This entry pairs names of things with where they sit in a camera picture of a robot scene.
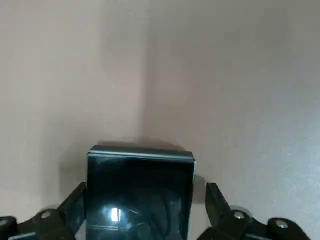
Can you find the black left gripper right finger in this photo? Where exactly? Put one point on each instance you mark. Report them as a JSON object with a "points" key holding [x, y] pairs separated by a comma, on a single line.
{"points": [[240, 225]]}

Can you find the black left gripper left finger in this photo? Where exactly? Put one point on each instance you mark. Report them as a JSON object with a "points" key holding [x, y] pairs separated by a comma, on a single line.
{"points": [[50, 222]]}

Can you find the small black object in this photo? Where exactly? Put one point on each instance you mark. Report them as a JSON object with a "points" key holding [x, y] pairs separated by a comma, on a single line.
{"points": [[140, 190]]}

